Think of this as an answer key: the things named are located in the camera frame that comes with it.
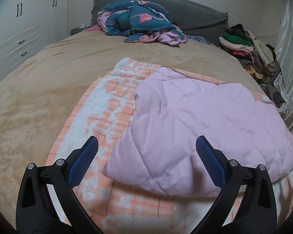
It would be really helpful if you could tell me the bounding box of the white wardrobe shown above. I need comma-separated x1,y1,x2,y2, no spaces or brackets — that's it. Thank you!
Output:
0,0,69,81

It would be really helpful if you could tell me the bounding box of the pile of assorted clothes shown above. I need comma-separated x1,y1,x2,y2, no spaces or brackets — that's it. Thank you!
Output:
219,24,287,112

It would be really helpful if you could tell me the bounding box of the pink quilted jacket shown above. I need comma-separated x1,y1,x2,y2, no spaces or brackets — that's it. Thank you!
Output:
102,67,293,198

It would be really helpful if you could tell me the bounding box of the white satin curtain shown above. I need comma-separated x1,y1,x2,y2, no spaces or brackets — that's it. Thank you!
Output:
275,0,293,134

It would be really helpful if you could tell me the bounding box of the tan bed cover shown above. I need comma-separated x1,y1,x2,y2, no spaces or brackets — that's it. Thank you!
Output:
0,31,261,224

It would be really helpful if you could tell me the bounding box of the blue pink floral quilt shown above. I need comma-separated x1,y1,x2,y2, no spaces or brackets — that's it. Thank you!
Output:
97,0,187,47

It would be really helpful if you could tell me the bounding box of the orange white plaid blanket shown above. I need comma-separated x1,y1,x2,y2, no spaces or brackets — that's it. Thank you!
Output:
45,57,293,234

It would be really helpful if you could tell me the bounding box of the dark grey headboard cushion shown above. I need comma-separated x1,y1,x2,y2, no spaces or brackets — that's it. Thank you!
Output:
91,0,229,46

